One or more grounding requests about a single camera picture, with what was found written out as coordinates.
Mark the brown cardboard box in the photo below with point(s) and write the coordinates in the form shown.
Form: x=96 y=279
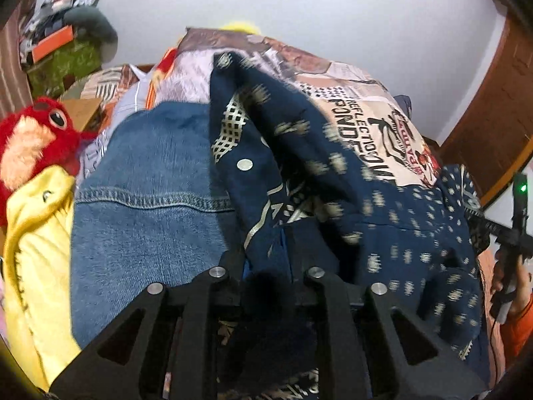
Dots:
x=83 y=112

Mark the blue denim jeans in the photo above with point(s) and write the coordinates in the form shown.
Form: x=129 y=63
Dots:
x=145 y=175

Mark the orange box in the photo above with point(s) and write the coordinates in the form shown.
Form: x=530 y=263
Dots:
x=52 y=43

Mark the yellow fluffy toy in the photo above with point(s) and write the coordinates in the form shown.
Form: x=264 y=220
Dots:
x=239 y=27

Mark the red plush toy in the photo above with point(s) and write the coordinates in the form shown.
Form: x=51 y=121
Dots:
x=68 y=148

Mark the grey cushion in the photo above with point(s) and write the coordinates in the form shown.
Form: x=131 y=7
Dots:
x=95 y=25

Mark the striped brown curtain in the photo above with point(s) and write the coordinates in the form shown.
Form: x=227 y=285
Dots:
x=10 y=83

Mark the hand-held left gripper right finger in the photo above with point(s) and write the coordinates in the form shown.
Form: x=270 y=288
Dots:
x=300 y=254

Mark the printed bed blanket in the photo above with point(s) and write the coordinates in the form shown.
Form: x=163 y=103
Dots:
x=354 y=83

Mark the person's right hand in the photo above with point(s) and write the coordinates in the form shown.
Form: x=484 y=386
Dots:
x=524 y=296

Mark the light striped shirt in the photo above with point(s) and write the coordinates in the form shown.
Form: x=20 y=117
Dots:
x=133 y=91

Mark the navy patterned hoodie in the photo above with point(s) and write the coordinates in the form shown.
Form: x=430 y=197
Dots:
x=312 y=154

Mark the person's right forearm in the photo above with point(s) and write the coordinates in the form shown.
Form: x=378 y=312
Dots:
x=516 y=341

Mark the green cloth covered table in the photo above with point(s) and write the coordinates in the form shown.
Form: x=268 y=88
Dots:
x=66 y=71

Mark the pile of clutter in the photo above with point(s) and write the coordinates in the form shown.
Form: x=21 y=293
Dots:
x=46 y=8

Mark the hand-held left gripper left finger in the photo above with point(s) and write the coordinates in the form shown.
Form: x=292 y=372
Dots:
x=231 y=264

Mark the yellow plush toy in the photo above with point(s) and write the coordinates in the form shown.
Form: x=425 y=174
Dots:
x=37 y=237

